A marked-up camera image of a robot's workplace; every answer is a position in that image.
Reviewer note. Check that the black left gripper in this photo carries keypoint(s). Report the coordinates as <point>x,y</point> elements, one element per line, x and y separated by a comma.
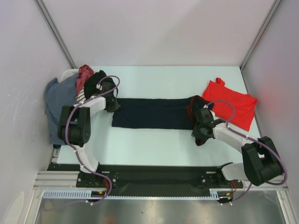
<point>115,107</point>

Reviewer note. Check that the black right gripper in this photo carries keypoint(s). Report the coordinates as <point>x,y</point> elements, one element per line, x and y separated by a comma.
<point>195,133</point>

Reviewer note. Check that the navy tank top red trim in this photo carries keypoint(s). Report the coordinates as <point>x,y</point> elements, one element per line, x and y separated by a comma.
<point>142,113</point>

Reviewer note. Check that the grey-blue tank top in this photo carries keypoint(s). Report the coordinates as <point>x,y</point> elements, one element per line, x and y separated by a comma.
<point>57,94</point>

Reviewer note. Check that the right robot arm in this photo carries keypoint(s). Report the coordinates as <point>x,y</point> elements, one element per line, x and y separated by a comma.
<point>260,160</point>

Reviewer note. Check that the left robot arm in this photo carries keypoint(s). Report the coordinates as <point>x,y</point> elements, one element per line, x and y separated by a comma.
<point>75,126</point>

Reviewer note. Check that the striped white black tank top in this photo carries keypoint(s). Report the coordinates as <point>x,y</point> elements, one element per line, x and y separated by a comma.
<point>80,97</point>

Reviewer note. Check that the maroon tank top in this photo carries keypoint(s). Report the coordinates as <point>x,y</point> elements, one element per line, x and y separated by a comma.
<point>84,73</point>

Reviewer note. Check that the white plastic laundry bin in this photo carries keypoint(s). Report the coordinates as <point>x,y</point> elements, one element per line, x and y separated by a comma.
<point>67,73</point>

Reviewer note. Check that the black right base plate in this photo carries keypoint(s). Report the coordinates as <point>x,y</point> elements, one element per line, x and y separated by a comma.
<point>217,181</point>

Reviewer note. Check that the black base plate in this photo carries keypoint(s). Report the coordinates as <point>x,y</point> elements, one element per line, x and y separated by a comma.
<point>88,180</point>
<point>217,181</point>

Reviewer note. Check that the left aluminium corner post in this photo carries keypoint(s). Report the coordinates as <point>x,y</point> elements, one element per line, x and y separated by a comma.
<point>55,32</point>

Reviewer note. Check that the aluminium corner post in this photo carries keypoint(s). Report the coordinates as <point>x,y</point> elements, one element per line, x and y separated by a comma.
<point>270,15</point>
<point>55,32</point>

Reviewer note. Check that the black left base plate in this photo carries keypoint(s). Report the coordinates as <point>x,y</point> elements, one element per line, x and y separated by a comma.
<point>88,180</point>

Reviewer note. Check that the grey slotted cable duct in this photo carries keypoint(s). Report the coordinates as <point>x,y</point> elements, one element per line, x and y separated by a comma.
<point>96,195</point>

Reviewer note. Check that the aluminium frame rail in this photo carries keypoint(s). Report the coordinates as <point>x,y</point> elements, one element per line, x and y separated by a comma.
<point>68,179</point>

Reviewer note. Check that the right aluminium corner post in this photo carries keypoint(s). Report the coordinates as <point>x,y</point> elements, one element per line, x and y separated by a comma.
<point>270,15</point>

